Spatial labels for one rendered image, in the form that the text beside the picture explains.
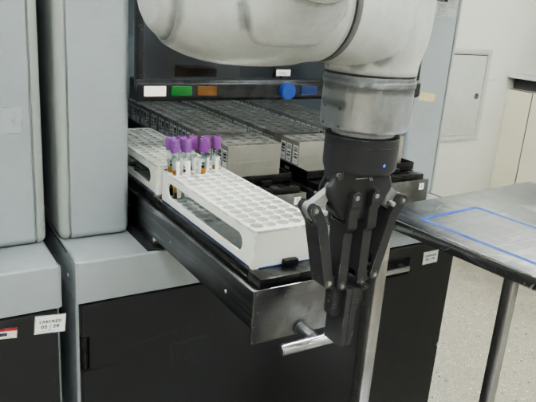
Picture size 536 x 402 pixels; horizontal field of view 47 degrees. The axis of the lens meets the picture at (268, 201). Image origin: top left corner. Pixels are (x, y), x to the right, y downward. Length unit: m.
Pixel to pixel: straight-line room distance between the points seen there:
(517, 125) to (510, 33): 0.45
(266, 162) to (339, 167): 0.54
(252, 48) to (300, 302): 0.37
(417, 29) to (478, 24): 2.58
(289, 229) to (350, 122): 0.21
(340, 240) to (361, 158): 0.10
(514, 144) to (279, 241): 2.70
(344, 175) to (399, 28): 0.15
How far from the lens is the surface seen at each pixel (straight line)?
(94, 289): 0.98
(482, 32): 3.18
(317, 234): 0.61
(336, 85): 0.58
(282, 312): 0.74
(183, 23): 0.44
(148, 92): 0.99
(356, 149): 0.59
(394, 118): 0.59
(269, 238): 0.73
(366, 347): 1.08
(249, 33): 0.45
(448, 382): 2.15
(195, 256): 0.84
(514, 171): 3.38
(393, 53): 0.57
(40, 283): 0.96
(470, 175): 3.34
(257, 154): 1.11
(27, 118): 0.97
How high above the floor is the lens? 1.12
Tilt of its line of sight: 17 degrees down
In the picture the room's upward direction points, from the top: 4 degrees clockwise
